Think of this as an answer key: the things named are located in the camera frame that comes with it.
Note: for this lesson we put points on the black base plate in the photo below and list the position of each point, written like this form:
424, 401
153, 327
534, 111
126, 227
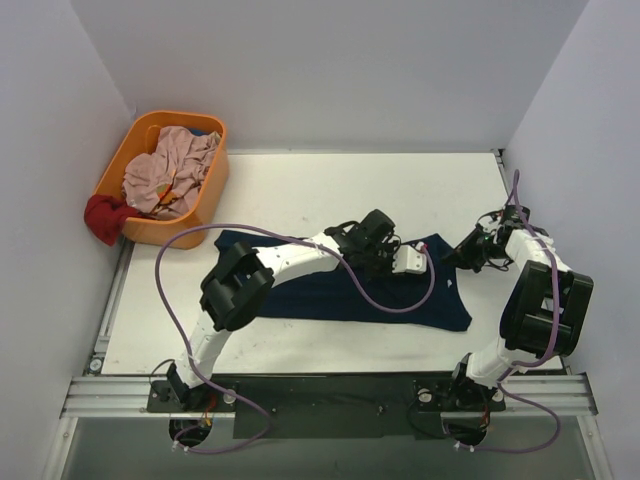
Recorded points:
430, 406

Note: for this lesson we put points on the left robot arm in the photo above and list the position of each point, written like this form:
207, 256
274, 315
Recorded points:
237, 287

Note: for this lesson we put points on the pink t shirt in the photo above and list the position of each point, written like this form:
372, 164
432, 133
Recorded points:
165, 184

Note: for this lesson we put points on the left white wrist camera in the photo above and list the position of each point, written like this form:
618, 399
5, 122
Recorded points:
410, 259

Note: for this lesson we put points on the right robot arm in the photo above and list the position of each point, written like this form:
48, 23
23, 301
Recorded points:
544, 314

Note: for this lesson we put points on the navy blue t shirt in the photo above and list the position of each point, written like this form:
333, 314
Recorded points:
332, 296

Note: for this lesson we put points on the red t shirt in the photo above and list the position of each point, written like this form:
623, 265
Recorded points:
105, 216

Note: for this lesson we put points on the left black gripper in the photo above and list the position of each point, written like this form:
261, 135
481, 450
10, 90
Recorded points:
382, 265

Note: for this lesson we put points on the aluminium frame rail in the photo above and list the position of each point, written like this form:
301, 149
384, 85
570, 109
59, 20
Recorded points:
127, 397

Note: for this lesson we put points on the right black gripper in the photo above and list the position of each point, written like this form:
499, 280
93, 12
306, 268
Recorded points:
470, 248

